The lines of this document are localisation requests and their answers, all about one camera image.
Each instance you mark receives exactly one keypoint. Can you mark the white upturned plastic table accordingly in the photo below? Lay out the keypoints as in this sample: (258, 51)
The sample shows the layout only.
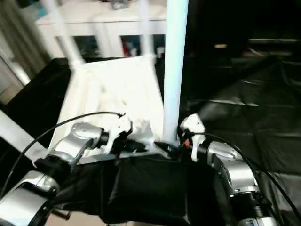
(113, 89)

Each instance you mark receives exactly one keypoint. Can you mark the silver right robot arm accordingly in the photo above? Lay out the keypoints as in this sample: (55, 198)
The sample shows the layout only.
(235, 169)

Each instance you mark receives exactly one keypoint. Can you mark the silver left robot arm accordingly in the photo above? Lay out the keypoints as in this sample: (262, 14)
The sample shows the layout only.
(66, 155)

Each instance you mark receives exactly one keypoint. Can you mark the black work mat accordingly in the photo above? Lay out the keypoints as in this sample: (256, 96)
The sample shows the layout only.
(244, 117)

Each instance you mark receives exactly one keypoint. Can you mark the white glass-door cabinet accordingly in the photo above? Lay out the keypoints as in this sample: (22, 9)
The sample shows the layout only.
(103, 21)

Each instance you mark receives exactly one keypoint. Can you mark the grey crumpled object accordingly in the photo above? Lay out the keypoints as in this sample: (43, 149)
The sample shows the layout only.
(120, 4)

